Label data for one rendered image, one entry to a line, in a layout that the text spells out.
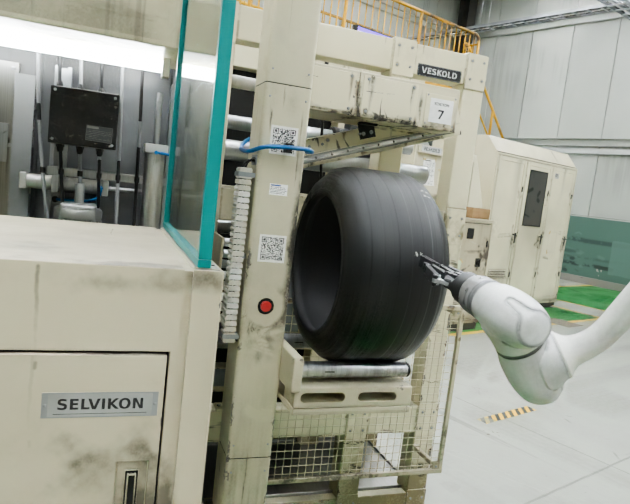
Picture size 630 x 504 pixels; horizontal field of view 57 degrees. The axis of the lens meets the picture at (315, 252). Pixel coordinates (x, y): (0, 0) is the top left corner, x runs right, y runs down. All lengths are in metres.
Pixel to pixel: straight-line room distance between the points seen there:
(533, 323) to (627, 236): 12.15
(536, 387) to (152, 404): 0.78
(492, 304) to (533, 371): 0.17
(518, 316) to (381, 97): 1.04
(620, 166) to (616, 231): 1.34
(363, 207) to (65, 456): 0.95
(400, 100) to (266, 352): 0.94
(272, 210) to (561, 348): 0.79
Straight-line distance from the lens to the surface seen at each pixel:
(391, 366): 1.72
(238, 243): 1.57
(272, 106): 1.57
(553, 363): 1.28
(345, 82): 1.93
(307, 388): 1.61
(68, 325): 0.84
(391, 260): 1.49
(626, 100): 13.79
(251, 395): 1.68
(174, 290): 0.83
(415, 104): 2.03
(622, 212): 13.45
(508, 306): 1.18
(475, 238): 6.58
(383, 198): 1.56
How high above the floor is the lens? 1.40
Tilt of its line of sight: 6 degrees down
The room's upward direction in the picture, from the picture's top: 7 degrees clockwise
